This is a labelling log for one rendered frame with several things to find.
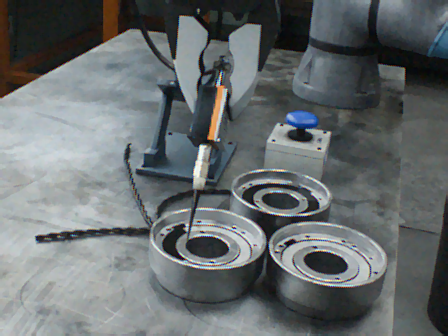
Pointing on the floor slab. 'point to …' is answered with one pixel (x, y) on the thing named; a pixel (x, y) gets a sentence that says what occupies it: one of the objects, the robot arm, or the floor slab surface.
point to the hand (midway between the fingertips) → (213, 106)
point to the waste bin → (437, 308)
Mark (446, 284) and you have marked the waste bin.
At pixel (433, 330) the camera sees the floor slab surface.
